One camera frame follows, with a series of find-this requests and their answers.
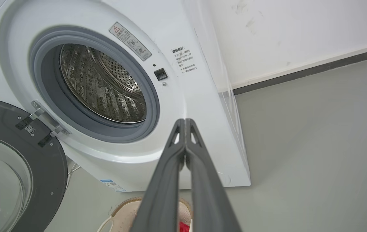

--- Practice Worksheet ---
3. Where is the white text instruction sticker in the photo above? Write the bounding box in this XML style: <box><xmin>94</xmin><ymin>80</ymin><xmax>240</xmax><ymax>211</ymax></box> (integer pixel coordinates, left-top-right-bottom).
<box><xmin>170</xmin><ymin>46</ymin><xmax>199</xmax><ymax>77</ymax></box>

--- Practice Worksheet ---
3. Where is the stainless steel washing machine drum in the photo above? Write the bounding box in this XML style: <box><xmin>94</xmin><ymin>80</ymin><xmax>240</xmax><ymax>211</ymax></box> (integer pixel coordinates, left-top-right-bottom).
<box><xmin>60</xmin><ymin>43</ymin><xmax>147</xmax><ymax>124</ymax></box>

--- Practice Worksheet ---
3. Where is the washing machine door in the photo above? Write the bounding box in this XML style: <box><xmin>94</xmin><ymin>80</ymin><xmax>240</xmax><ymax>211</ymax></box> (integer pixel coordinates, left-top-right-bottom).
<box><xmin>0</xmin><ymin>96</ymin><xmax>68</xmax><ymax>232</ymax></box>

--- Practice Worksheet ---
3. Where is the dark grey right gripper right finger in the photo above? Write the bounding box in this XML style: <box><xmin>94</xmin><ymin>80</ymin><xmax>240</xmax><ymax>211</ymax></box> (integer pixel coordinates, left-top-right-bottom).
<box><xmin>185</xmin><ymin>118</ymin><xmax>242</xmax><ymax>232</ymax></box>

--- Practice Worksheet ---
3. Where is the metal door hinge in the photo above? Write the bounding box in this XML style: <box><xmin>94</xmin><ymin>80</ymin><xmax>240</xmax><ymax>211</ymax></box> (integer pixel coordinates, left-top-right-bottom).
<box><xmin>30</xmin><ymin>100</ymin><xmax>71</xmax><ymax>138</ymax></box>

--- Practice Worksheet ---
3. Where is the white front-load washing machine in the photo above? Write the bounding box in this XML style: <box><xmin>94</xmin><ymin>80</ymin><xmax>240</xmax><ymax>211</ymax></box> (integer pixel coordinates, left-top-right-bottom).
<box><xmin>0</xmin><ymin>0</ymin><xmax>251</xmax><ymax>193</ymax></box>

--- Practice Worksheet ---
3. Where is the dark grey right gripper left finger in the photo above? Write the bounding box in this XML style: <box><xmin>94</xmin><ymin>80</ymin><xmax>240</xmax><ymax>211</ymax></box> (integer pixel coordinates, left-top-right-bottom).
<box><xmin>131</xmin><ymin>118</ymin><xmax>186</xmax><ymax>232</ymax></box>

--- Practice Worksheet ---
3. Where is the grey warning sticker with triangle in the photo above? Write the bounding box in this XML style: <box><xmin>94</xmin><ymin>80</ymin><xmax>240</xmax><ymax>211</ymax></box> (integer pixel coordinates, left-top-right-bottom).
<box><xmin>108</xmin><ymin>22</ymin><xmax>152</xmax><ymax>62</ymax></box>

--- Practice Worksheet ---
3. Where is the white and grey baseboard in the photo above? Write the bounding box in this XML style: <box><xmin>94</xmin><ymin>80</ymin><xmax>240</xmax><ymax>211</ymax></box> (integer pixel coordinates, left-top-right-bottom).
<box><xmin>231</xmin><ymin>43</ymin><xmax>367</xmax><ymax>96</ymax></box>

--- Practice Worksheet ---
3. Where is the grey rubber door gasket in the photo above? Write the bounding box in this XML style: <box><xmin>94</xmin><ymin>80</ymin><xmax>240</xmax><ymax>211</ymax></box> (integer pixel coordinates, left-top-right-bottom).
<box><xmin>28</xmin><ymin>26</ymin><xmax>160</xmax><ymax>143</ymax></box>

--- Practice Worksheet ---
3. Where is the black door latch socket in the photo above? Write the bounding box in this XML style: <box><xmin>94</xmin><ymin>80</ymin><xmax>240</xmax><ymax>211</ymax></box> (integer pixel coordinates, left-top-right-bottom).
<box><xmin>154</xmin><ymin>68</ymin><xmax>168</xmax><ymax>81</ymax></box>

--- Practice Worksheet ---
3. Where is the blue and white label sticker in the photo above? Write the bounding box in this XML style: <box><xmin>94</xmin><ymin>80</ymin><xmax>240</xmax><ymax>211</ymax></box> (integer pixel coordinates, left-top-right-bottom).
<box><xmin>99</xmin><ymin>179</ymin><xmax>127</xmax><ymax>193</ymax></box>

